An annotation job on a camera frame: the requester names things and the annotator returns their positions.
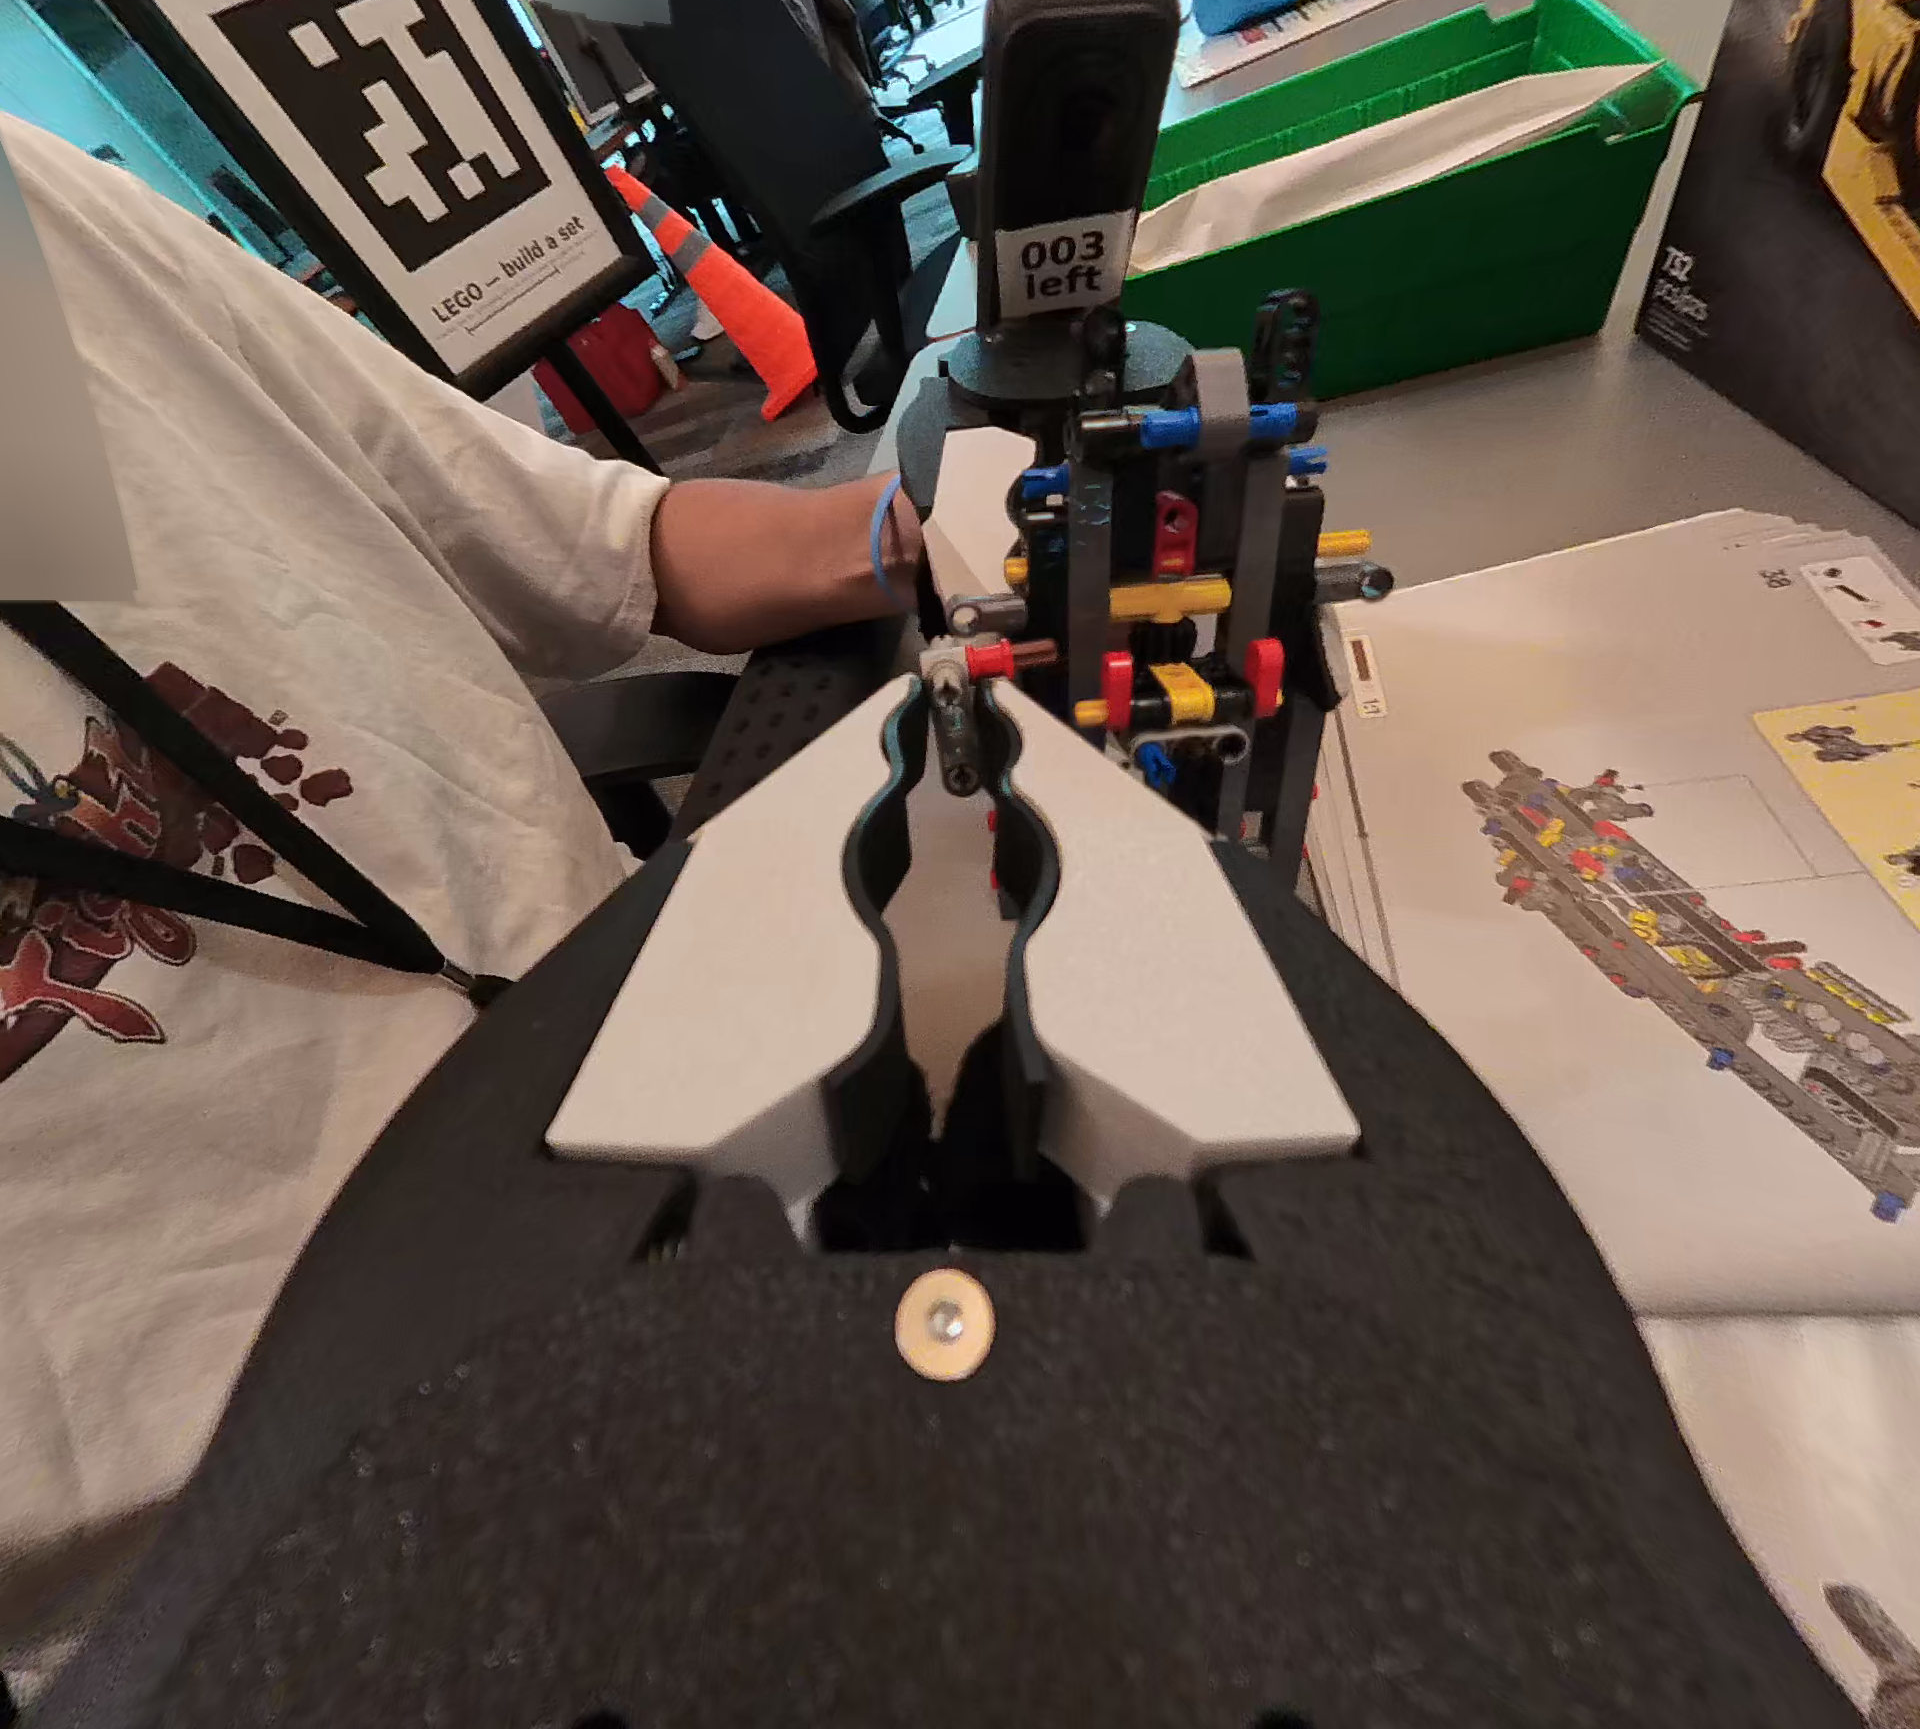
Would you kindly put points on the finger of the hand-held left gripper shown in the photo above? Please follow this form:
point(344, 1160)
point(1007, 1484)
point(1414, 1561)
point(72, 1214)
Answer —
point(975, 515)

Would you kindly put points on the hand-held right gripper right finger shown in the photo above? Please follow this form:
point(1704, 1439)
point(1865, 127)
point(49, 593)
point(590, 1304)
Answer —
point(1185, 995)

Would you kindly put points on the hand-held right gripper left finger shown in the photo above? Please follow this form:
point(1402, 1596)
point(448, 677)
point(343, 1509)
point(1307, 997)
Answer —
point(720, 995)

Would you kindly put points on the small grey connector red pin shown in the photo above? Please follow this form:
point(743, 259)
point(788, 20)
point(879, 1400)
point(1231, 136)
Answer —
point(954, 725)

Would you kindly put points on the lego car chassis model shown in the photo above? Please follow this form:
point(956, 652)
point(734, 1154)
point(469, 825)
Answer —
point(1256, 530)

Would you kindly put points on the person's left forearm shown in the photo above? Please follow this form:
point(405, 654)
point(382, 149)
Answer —
point(765, 560)

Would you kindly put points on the lego instruction booklet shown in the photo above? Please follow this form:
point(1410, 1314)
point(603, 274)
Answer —
point(1500, 1160)

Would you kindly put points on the lego set box yellow car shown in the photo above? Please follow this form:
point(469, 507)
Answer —
point(1800, 185)

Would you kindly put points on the black office chair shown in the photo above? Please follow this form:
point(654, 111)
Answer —
point(765, 108)

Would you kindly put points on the orange traffic cone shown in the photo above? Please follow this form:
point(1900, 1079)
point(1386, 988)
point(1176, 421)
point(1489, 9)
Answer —
point(743, 306)

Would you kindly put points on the white paper bag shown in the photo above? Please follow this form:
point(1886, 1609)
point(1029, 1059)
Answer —
point(1395, 163)

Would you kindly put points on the green plastic bin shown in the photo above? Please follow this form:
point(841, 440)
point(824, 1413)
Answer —
point(1424, 275)

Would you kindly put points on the framed marker sign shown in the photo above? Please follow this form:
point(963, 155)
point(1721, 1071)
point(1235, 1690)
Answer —
point(375, 108)

